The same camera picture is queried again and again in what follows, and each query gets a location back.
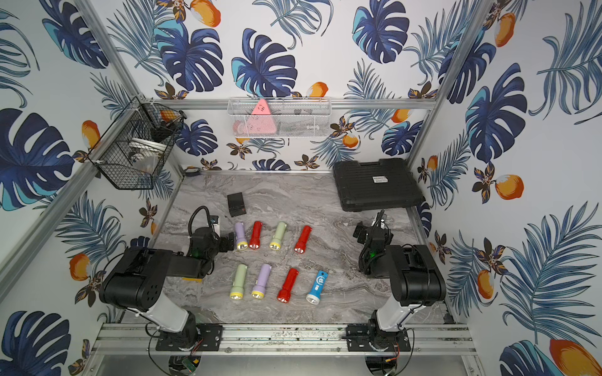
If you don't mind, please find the blue flashlight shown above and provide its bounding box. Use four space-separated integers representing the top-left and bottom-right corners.
306 270 328 305

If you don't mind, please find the black wire basket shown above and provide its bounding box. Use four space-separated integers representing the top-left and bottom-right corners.
87 97 187 191

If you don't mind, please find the black tape roll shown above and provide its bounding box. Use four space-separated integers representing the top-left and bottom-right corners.
183 167 201 177

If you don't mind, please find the green flashlight back row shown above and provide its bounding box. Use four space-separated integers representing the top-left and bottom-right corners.
270 222 288 251

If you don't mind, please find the purple flashlight front row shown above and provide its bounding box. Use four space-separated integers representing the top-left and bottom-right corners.
252 263 272 299

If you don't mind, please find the clear mesh wall tray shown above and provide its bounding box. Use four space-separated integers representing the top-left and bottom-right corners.
227 97 332 138

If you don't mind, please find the red flashlight front row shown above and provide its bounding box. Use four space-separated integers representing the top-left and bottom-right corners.
277 268 299 303

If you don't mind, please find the large black tool case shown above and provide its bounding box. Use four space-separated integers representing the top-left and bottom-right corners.
332 158 423 212

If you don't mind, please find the small black box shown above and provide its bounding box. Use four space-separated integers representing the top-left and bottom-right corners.
227 192 246 217

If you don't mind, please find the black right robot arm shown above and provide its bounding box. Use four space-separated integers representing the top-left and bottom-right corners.
345 222 446 353

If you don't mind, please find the left black corrugated cable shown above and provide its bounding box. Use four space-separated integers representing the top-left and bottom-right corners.
187 205 213 236

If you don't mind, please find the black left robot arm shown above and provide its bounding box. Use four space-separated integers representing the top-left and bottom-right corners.
100 227 235 350

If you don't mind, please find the pink triangle item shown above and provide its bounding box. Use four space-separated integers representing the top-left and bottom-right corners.
241 99 277 136

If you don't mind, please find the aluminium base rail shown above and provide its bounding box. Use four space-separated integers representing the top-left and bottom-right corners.
92 324 477 357

